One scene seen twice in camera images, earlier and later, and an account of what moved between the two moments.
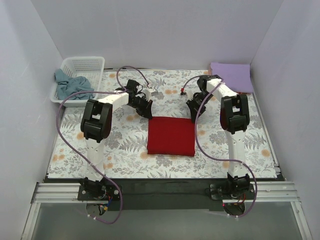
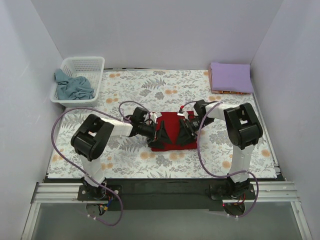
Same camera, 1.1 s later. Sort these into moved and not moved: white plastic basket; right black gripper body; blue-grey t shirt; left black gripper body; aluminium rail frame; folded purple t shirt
Moved: right black gripper body; left black gripper body
Not moved: folded purple t shirt; aluminium rail frame; white plastic basket; blue-grey t shirt
